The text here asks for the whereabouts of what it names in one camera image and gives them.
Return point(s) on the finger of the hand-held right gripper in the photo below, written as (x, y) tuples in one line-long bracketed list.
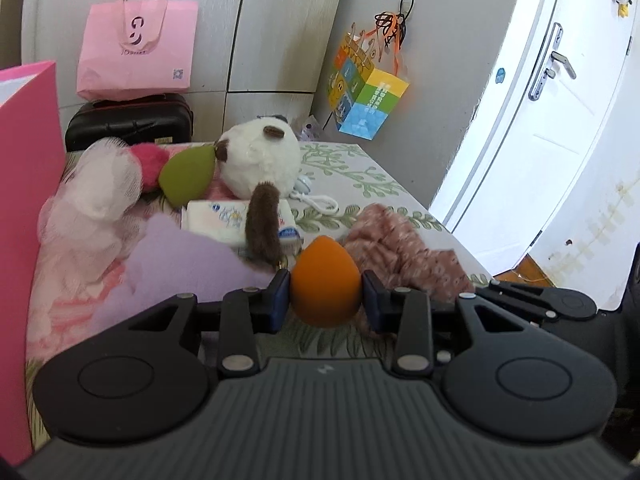
[(520, 297)]

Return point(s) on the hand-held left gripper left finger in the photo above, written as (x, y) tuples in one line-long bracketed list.
[(280, 305)]

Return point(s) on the pink cardboard box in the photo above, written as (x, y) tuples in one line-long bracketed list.
[(25, 210)]

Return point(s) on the black suitcase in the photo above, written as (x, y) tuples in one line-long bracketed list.
[(130, 120)]

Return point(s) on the pink tote bag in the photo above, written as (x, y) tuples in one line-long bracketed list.
[(135, 55)]

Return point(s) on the grey wardrobe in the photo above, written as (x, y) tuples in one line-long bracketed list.
[(250, 25)]

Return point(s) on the panda plush toy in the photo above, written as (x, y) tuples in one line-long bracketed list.
[(260, 155)]

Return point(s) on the white tissue pack blue print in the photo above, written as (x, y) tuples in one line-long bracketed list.
[(215, 220)]

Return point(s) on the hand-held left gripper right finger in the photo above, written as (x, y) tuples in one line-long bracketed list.
[(371, 305)]

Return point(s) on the orange makeup sponge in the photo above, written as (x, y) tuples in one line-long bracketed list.
[(325, 285)]

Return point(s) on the blue round sticker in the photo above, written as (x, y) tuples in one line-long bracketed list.
[(500, 75)]

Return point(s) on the colourful paper gift bag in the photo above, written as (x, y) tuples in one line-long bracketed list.
[(367, 90)]

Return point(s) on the clear plastic bag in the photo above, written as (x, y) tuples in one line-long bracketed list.
[(311, 129)]

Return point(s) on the pink floral cloth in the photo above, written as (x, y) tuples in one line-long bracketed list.
[(400, 255)]

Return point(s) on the white door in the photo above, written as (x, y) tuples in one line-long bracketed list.
[(550, 125)]

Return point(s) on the green makeup sponge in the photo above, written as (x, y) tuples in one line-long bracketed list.
[(187, 175)]

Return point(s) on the floral table cloth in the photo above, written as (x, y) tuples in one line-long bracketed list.
[(350, 170)]

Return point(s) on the pink fluffy pompom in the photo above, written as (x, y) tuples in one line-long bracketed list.
[(150, 165)]

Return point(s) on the purple fuzzy cloth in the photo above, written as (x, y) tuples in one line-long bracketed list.
[(175, 265)]

